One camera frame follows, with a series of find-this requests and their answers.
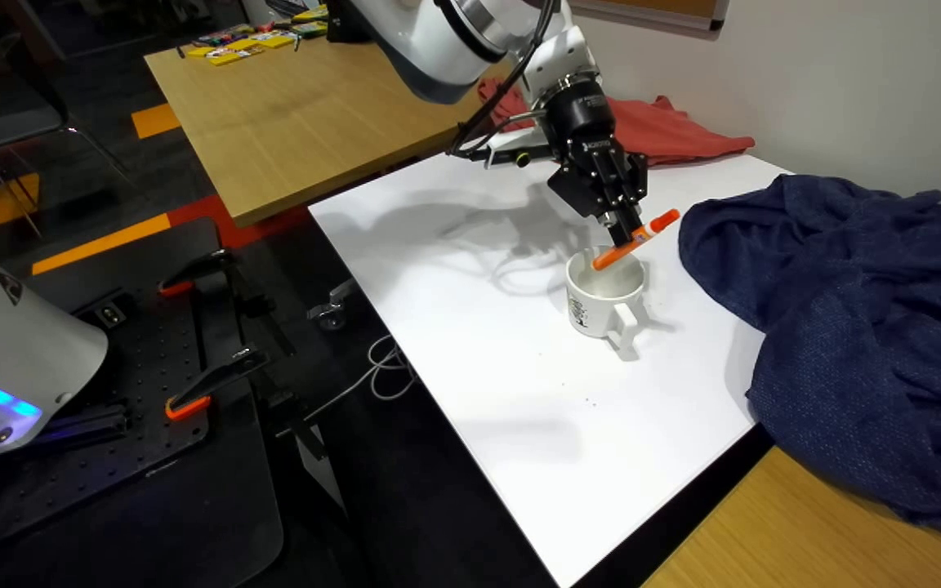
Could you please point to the dark blue cloth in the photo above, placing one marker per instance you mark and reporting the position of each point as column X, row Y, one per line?
column 874, row 327

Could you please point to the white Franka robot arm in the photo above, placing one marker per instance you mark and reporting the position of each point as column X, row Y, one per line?
column 438, row 44

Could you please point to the wooden table with yellow markers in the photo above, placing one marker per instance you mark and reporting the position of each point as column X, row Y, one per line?
column 276, row 131

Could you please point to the orange marker with white cap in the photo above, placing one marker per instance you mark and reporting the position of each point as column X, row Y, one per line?
column 634, row 242

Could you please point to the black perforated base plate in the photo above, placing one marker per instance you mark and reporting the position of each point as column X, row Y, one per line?
column 113, row 477

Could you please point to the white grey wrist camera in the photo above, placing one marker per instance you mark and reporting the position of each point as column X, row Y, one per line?
column 514, row 140

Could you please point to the red cloth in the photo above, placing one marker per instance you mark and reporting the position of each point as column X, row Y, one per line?
column 687, row 135

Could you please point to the white ceramic mug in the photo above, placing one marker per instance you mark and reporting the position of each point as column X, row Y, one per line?
column 603, row 312

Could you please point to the black table caster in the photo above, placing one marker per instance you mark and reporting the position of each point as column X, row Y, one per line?
column 328, row 315

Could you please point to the yellow marker pile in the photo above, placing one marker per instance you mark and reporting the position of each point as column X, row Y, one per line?
column 237, row 46

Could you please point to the light wooden table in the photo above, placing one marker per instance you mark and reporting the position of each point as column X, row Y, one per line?
column 800, row 534

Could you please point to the white device with blue lights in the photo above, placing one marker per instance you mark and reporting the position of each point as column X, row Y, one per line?
column 13, row 338

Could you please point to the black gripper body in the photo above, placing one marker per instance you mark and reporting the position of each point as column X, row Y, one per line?
column 601, row 182

